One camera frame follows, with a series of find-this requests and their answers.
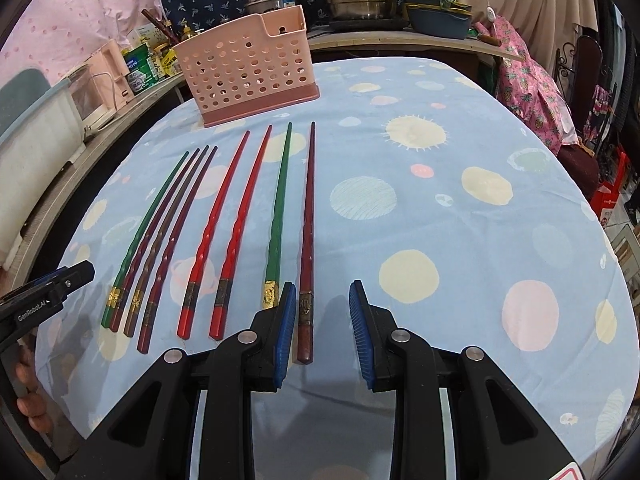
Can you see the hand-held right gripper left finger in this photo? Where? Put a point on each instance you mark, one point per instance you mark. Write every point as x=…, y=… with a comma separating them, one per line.
x=285, y=340

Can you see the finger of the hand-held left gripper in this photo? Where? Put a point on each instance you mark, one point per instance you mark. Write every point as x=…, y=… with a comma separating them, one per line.
x=70, y=277

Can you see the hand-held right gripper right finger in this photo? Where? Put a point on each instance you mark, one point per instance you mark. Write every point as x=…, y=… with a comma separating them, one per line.
x=360, y=340

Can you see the dark red chopstick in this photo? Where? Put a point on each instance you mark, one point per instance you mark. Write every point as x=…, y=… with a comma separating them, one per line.
x=179, y=250
x=156, y=240
x=308, y=240

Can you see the brown chopstick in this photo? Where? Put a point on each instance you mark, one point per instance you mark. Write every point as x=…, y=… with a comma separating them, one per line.
x=167, y=240

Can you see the pink perforated utensil holder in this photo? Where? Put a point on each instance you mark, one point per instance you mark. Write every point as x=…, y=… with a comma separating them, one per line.
x=240, y=75

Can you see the person's left hand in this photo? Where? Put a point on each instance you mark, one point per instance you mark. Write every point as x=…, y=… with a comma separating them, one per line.
x=27, y=382

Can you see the grey wood-grain counter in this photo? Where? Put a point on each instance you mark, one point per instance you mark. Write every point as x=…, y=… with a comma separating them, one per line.
x=65, y=175

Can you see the white and blue appliance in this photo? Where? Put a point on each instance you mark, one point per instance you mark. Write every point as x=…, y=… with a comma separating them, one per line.
x=35, y=145

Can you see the pink electric kettle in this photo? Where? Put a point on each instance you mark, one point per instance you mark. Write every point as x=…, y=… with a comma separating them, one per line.
x=112, y=67

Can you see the green and white bag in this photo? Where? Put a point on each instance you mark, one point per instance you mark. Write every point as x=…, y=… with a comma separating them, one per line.
x=140, y=67

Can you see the yellow snack packet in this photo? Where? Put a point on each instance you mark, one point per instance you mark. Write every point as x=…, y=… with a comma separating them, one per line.
x=167, y=62

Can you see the white and green carton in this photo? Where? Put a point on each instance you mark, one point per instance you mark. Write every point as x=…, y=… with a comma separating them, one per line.
x=145, y=35

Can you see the brown wooden stick bundle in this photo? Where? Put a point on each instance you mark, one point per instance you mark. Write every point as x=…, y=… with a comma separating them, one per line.
x=156, y=22

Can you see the yellow condiment bottle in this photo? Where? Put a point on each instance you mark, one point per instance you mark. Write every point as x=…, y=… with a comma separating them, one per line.
x=187, y=33

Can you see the pink dotted curtain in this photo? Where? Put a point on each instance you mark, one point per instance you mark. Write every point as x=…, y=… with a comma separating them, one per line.
x=75, y=5

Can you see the dark red stool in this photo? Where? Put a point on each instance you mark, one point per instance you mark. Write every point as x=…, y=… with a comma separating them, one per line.
x=577, y=165

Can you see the red box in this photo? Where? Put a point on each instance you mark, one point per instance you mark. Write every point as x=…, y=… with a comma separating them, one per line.
x=612, y=190

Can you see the pink pineapple-print cloth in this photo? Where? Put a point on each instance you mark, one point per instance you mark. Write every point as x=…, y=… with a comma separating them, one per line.
x=530, y=90

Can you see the black induction cooker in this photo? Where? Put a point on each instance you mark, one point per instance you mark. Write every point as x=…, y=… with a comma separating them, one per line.
x=367, y=24

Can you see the hanging dark clothes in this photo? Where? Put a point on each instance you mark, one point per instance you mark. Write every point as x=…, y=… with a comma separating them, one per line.
x=612, y=75

